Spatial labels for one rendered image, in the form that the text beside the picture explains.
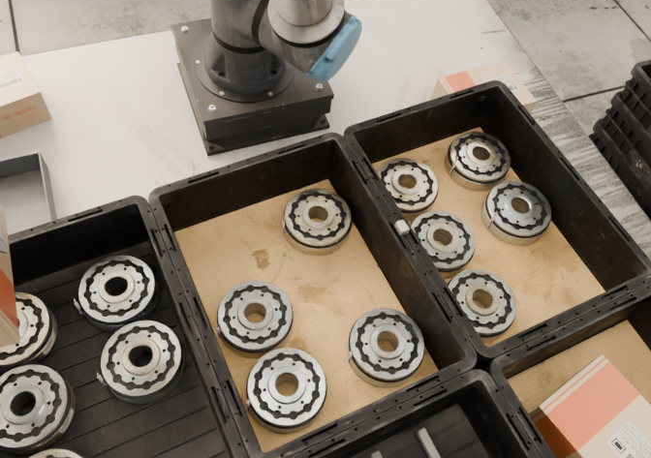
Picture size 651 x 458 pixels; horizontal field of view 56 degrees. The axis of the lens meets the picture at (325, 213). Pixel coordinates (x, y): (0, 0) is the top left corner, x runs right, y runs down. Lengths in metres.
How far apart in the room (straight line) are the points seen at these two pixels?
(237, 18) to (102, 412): 0.62
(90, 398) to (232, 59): 0.60
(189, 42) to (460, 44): 0.61
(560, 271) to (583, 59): 1.78
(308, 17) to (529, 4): 2.03
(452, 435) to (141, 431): 0.40
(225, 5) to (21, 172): 0.48
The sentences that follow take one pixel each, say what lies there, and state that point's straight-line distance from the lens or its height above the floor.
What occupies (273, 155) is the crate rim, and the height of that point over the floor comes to 0.93.
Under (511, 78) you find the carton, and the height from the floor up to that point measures 0.77.
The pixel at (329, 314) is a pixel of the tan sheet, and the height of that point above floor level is 0.83.
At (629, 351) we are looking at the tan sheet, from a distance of 1.01.
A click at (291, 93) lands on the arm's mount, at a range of 1.17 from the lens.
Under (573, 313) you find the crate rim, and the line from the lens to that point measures 0.87.
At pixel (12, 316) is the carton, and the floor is 1.06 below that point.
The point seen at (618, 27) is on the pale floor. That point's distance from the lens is 2.95.
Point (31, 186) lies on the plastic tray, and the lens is 1.22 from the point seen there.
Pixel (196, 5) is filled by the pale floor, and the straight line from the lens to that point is 2.62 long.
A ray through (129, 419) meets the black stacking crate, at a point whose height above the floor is 0.83.
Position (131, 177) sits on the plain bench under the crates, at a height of 0.70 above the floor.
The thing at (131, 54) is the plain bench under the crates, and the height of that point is 0.70.
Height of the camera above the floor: 1.65
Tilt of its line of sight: 57 degrees down
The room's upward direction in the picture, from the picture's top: 9 degrees clockwise
